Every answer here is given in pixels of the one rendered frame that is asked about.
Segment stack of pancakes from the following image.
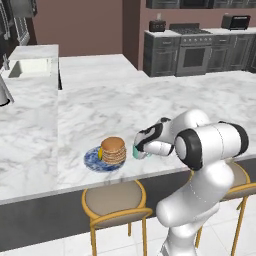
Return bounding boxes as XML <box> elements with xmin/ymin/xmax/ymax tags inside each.
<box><xmin>100</xmin><ymin>136</ymin><xmax>128</xmax><ymax>165</ymax></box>

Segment black toaster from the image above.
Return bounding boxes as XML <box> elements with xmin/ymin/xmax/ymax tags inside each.
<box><xmin>148</xmin><ymin>19</ymin><xmax>167</xmax><ymax>33</ymax></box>

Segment dark grey oven with hob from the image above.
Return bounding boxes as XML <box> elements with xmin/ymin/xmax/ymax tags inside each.
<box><xmin>169</xmin><ymin>22</ymin><xmax>215</xmax><ymax>77</ymax></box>

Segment yellow stool with beige seat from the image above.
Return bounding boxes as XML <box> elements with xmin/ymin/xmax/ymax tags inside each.
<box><xmin>188</xmin><ymin>161</ymin><xmax>256</xmax><ymax>256</ymax></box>
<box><xmin>81</xmin><ymin>179</ymin><xmax>154</xmax><ymax>256</ymax></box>

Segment dark grey base cupboards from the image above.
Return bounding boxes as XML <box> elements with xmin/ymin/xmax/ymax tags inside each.
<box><xmin>143</xmin><ymin>29</ymin><xmax>183</xmax><ymax>79</ymax></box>
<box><xmin>206</xmin><ymin>27</ymin><xmax>256</xmax><ymax>73</ymax></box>

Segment black toaster oven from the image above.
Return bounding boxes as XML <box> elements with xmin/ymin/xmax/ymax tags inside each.
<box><xmin>220</xmin><ymin>13</ymin><xmax>252</xmax><ymax>31</ymax></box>

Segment blue patterned plate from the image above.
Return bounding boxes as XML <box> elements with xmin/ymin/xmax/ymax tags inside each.
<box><xmin>83</xmin><ymin>145</ymin><xmax>127</xmax><ymax>173</ymax></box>

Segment grey sink tap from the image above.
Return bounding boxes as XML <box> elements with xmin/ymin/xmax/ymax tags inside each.
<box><xmin>1</xmin><ymin>53</ymin><xmax>11</xmax><ymax>72</ymax></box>

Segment dark grey wall cupboards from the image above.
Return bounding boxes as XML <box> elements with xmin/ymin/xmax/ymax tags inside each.
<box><xmin>145</xmin><ymin>0</ymin><xmax>256</xmax><ymax>10</ymax></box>

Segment teal coffee mug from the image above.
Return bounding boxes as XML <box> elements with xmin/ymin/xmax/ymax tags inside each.
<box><xmin>132</xmin><ymin>143</ymin><xmax>153</xmax><ymax>160</ymax></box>

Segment white sink basin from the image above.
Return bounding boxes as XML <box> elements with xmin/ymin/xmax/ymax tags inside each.
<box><xmin>7</xmin><ymin>57</ymin><xmax>55</xmax><ymax>80</ymax></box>

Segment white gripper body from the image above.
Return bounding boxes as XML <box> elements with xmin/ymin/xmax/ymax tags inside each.
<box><xmin>143</xmin><ymin>140</ymin><xmax>175</xmax><ymax>157</ymax></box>

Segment dark grey tall cupboard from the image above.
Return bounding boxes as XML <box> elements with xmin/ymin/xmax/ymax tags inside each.
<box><xmin>0</xmin><ymin>0</ymin><xmax>38</xmax><ymax>48</ymax></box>

